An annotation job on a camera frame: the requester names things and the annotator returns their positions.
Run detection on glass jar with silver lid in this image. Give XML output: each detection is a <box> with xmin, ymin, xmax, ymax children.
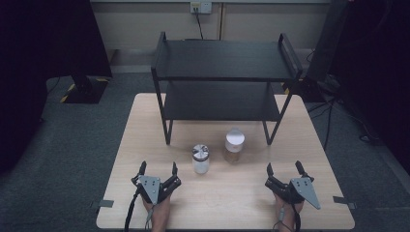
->
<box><xmin>191</xmin><ymin>143</ymin><xmax>211</xmax><ymax>176</ymax></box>

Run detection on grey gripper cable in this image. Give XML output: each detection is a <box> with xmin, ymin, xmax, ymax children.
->
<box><xmin>272</xmin><ymin>206</ymin><xmax>286</xmax><ymax>232</ymax></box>
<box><xmin>144</xmin><ymin>206</ymin><xmax>157</xmax><ymax>232</ymax></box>

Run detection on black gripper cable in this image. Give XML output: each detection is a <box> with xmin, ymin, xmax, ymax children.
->
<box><xmin>290</xmin><ymin>202</ymin><xmax>302</xmax><ymax>232</ymax></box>
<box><xmin>124</xmin><ymin>188</ymin><xmax>140</xmax><ymax>232</ymax></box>

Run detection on black stand with base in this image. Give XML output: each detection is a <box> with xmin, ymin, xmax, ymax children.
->
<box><xmin>282</xmin><ymin>0</ymin><xmax>352</xmax><ymax>104</ymax></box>

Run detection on person's left hand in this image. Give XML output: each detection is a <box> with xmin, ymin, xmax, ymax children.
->
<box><xmin>143</xmin><ymin>194</ymin><xmax>172</xmax><ymax>232</ymax></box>

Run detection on white wall socket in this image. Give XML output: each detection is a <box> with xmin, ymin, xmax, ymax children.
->
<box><xmin>190</xmin><ymin>1</ymin><xmax>213</xmax><ymax>15</ymax></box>

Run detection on black stand base with stripes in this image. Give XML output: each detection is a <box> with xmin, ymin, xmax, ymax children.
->
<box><xmin>59</xmin><ymin>74</ymin><xmax>111</xmax><ymax>105</ymax></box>

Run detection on dark curtain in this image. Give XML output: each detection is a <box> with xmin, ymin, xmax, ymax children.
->
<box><xmin>328</xmin><ymin>0</ymin><xmax>410</xmax><ymax>177</ymax></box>
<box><xmin>0</xmin><ymin>0</ymin><xmax>113</xmax><ymax>177</ymax></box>

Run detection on black floor cables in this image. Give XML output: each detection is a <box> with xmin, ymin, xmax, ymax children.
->
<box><xmin>306</xmin><ymin>95</ymin><xmax>382</xmax><ymax>152</ymax></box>

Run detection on black wall socket cable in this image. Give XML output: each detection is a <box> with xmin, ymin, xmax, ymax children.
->
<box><xmin>193</xmin><ymin>12</ymin><xmax>205</xmax><ymax>41</ymax></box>

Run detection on jar with white lid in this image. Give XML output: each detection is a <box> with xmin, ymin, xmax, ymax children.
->
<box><xmin>223</xmin><ymin>128</ymin><xmax>246</xmax><ymax>164</ymax></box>

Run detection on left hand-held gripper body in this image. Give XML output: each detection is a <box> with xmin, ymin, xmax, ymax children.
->
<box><xmin>131</xmin><ymin>174</ymin><xmax>182</xmax><ymax>206</ymax></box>

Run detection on grey left gripper cable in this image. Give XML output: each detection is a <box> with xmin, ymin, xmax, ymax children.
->
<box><xmin>144</xmin><ymin>206</ymin><xmax>157</xmax><ymax>232</ymax></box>

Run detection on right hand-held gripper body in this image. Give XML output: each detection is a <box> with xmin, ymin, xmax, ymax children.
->
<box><xmin>264</xmin><ymin>175</ymin><xmax>322</xmax><ymax>211</ymax></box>

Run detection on black two-tier shelf rack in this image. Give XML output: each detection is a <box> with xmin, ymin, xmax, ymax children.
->
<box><xmin>150</xmin><ymin>31</ymin><xmax>304</xmax><ymax>146</ymax></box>

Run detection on person's right hand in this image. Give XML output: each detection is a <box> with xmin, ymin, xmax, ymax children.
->
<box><xmin>274</xmin><ymin>192</ymin><xmax>305</xmax><ymax>232</ymax></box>

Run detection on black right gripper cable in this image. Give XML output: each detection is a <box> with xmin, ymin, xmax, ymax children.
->
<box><xmin>290</xmin><ymin>202</ymin><xmax>302</xmax><ymax>232</ymax></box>

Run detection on grey right gripper cable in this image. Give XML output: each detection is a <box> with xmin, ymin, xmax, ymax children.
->
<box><xmin>272</xmin><ymin>206</ymin><xmax>286</xmax><ymax>232</ymax></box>

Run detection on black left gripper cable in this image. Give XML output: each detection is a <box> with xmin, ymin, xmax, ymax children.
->
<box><xmin>124</xmin><ymin>188</ymin><xmax>140</xmax><ymax>232</ymax></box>

